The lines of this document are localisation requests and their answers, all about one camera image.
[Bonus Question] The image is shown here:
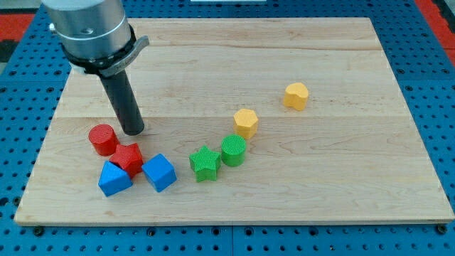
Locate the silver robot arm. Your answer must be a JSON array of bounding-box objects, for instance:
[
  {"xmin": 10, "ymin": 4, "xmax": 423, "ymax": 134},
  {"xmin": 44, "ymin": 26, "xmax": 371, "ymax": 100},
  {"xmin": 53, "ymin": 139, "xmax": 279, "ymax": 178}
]
[{"xmin": 42, "ymin": 0, "xmax": 149, "ymax": 135}]

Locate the yellow hexagon block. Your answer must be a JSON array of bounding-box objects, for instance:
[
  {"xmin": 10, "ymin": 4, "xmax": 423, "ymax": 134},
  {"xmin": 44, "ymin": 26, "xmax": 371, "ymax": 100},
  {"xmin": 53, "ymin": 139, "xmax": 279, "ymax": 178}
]
[{"xmin": 233, "ymin": 109, "xmax": 259, "ymax": 139}]

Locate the black flange with grey clamp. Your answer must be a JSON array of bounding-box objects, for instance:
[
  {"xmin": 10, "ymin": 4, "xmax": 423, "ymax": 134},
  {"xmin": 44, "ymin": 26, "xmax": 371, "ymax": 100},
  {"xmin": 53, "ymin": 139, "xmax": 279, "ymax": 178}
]
[{"xmin": 62, "ymin": 25, "xmax": 150, "ymax": 78}]

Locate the yellow heart block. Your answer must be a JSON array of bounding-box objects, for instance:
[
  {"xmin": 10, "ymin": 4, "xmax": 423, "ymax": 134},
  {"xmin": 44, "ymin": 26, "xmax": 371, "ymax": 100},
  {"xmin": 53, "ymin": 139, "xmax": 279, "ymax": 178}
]
[{"xmin": 283, "ymin": 82, "xmax": 309, "ymax": 111}]

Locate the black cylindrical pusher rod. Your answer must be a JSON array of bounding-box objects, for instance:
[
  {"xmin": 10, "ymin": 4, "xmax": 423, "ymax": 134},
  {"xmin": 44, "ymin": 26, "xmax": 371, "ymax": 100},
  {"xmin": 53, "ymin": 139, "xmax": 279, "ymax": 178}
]
[{"xmin": 100, "ymin": 70, "xmax": 144, "ymax": 136}]

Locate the red star block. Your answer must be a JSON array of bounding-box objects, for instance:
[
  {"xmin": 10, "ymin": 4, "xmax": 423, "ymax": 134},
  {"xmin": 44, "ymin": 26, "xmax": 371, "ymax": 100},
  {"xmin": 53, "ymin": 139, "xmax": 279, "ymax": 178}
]
[{"xmin": 109, "ymin": 143, "xmax": 144, "ymax": 178}]

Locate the blue cube block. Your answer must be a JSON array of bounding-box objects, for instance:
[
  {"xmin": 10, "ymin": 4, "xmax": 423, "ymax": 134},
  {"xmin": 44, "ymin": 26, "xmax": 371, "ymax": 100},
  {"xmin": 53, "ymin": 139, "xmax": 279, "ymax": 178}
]
[{"xmin": 141, "ymin": 154, "xmax": 177, "ymax": 193}]

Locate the blue triangle block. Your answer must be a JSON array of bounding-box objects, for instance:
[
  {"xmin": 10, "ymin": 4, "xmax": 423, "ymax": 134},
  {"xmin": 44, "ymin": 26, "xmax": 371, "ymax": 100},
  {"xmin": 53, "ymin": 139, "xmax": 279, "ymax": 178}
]
[{"xmin": 98, "ymin": 161, "xmax": 133, "ymax": 197}]

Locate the green cylinder block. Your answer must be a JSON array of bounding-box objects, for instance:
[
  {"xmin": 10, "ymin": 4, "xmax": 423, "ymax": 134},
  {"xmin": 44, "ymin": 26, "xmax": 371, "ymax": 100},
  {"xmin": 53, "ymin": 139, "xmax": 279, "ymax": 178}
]
[{"xmin": 221, "ymin": 134, "xmax": 246, "ymax": 166}]

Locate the red cylinder block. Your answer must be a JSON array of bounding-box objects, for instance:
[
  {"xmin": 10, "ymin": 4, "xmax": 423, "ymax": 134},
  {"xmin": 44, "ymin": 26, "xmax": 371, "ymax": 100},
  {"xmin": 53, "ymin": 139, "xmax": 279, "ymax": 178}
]
[{"xmin": 88, "ymin": 124, "xmax": 119, "ymax": 156}]

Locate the green star block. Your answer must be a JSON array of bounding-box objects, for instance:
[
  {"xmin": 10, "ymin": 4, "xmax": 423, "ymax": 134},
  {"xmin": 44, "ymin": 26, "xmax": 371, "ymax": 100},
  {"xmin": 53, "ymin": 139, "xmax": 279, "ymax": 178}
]
[{"xmin": 189, "ymin": 145, "xmax": 221, "ymax": 182}]

